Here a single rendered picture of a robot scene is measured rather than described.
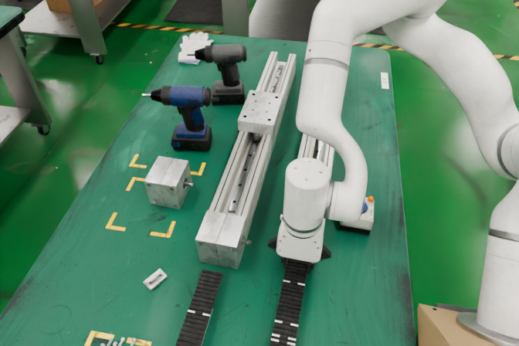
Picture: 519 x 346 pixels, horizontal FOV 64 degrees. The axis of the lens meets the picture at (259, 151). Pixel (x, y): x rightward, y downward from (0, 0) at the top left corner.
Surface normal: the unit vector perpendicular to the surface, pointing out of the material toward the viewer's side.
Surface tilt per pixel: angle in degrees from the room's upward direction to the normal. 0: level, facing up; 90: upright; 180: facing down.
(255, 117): 0
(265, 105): 0
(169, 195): 90
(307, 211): 90
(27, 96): 90
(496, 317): 62
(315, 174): 2
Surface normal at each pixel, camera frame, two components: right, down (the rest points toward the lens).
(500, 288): -0.83, -0.17
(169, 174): 0.00, -0.73
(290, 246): -0.22, 0.67
